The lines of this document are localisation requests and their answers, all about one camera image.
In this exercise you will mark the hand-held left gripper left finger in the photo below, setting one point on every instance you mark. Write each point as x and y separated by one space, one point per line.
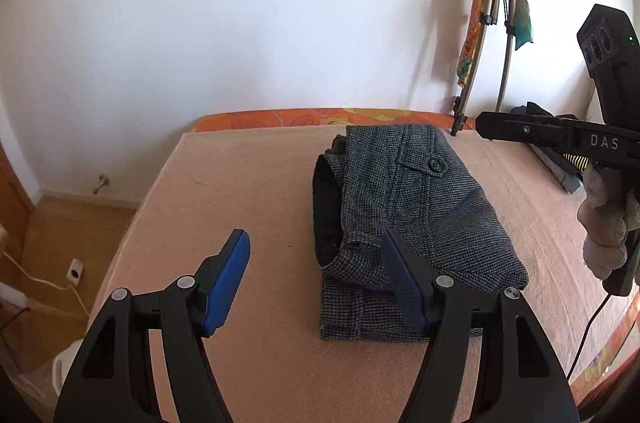
226 279

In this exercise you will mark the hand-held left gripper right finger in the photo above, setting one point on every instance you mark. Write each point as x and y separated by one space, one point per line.
403 284

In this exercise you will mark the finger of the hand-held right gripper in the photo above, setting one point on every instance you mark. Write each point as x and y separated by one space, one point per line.
520 128

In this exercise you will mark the grey checked pants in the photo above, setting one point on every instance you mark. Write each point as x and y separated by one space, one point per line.
400 228

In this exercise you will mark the person's right hand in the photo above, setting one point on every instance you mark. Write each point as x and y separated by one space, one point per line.
602 223

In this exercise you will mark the pile of dark clothes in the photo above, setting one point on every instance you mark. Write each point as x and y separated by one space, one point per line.
550 153

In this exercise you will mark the bed with peach blanket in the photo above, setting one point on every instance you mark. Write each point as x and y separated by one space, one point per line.
280 223

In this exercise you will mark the folded beach chair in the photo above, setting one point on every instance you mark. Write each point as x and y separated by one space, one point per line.
492 13

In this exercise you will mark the metal door stopper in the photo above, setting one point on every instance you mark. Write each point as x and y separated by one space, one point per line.
101 184

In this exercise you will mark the orange patterned bed sheet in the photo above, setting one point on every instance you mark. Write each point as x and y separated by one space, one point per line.
320 119

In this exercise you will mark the white plastic container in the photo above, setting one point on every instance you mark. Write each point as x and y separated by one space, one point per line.
60 368

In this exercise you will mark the white wall socket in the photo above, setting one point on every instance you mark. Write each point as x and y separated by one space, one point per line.
75 272

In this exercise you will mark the wooden door frame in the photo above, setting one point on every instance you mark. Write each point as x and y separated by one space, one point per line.
15 198

